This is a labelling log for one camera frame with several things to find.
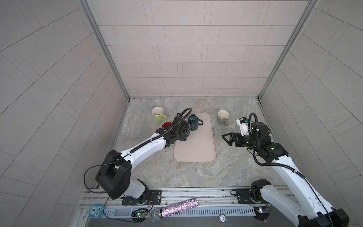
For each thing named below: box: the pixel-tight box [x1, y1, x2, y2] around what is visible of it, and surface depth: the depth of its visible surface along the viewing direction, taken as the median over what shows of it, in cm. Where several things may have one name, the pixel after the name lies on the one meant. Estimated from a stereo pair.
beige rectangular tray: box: [173, 113, 217, 163], surface depth 91 cm
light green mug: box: [151, 106, 167, 123], surface depth 98 cm
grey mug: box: [216, 109, 230, 126], surface depth 96 cm
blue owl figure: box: [88, 203, 105, 219], surface depth 67 cm
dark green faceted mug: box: [188, 113, 204, 131], surface depth 93 cm
